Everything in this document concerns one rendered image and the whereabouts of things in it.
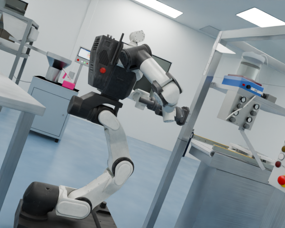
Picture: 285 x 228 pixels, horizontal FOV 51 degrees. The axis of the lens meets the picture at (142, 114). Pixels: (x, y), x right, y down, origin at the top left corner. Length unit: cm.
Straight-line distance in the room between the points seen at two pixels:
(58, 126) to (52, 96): 41
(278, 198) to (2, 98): 119
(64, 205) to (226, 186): 111
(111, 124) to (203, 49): 583
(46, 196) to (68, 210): 15
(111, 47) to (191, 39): 571
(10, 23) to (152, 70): 386
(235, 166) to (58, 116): 270
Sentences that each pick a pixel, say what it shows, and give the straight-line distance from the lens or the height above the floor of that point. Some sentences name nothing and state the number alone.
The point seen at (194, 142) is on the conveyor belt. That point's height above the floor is 87.
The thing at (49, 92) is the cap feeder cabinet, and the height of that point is 63.
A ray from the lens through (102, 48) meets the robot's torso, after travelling 168.
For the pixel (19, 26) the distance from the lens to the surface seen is 509.
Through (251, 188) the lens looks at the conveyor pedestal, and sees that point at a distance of 240.
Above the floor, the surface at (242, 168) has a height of 83.
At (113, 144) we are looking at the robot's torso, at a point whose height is 72.
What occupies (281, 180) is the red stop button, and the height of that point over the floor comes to 94.
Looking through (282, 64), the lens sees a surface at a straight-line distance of 172.
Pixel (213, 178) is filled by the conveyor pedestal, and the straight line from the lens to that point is 216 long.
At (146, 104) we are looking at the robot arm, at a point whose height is 101.
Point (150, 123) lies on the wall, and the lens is 712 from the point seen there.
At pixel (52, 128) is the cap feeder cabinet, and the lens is 424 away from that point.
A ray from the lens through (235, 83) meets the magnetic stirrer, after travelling 209.
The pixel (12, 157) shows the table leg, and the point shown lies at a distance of 117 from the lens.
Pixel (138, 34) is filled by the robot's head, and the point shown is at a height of 137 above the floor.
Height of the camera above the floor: 106
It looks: 4 degrees down
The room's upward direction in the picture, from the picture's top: 21 degrees clockwise
